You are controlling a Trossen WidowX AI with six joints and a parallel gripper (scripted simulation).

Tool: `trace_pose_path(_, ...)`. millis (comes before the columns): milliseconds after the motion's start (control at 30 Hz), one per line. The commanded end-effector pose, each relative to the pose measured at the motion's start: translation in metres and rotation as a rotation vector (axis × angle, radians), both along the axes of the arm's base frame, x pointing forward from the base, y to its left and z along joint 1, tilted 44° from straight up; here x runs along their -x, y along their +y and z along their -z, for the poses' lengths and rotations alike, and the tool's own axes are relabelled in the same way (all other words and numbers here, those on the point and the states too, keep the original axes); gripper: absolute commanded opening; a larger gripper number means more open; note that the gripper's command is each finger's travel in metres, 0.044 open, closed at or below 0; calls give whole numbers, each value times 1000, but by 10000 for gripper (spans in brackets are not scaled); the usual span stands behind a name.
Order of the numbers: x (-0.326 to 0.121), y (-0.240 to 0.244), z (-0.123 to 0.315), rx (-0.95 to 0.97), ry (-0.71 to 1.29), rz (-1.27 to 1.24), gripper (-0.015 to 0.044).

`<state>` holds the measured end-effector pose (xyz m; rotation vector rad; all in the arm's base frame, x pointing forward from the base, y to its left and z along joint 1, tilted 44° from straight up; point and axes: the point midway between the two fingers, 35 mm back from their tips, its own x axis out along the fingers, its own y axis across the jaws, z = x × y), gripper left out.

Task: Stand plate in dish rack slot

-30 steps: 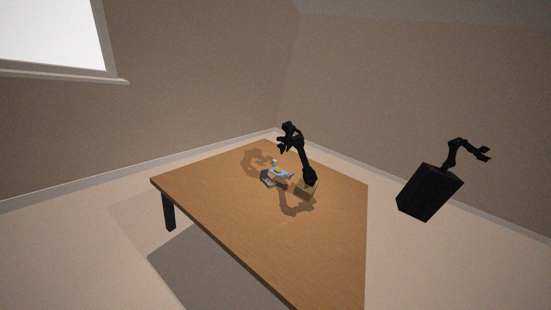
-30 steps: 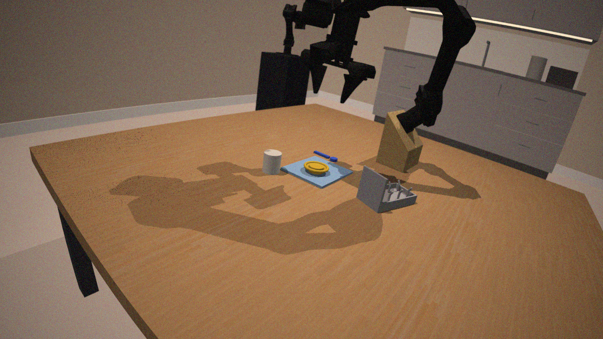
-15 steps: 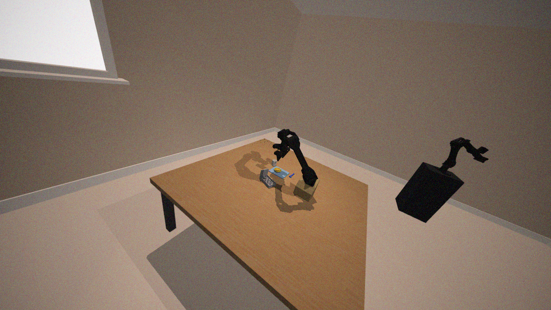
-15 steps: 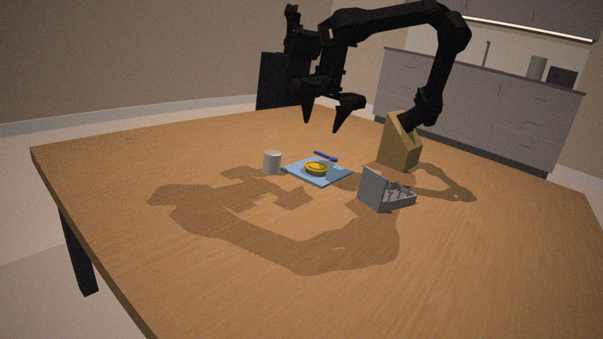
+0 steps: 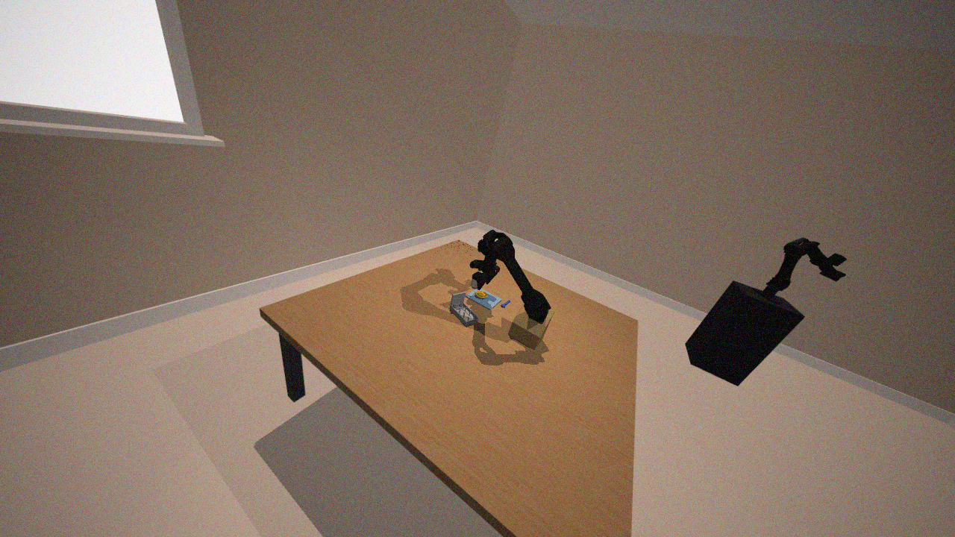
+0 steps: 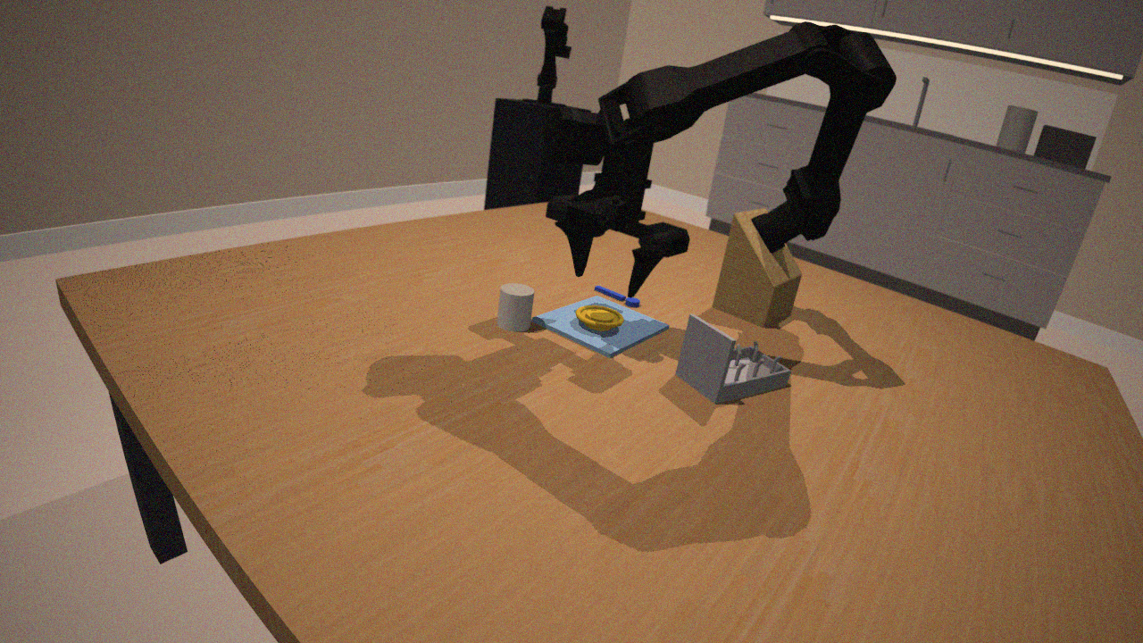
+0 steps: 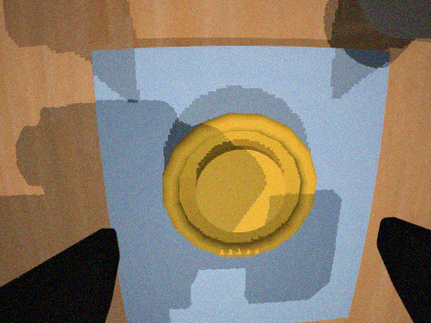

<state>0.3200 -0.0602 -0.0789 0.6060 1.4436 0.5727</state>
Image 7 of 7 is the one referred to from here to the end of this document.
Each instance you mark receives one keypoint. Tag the grey cylinder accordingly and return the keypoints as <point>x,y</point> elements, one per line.
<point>402,19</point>

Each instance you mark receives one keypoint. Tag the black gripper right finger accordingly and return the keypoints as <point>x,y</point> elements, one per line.
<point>406,252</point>

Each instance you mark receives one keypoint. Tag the light blue mat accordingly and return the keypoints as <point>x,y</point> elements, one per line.
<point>148,99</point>

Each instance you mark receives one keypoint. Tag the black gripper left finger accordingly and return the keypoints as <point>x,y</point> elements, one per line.
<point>75,286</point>

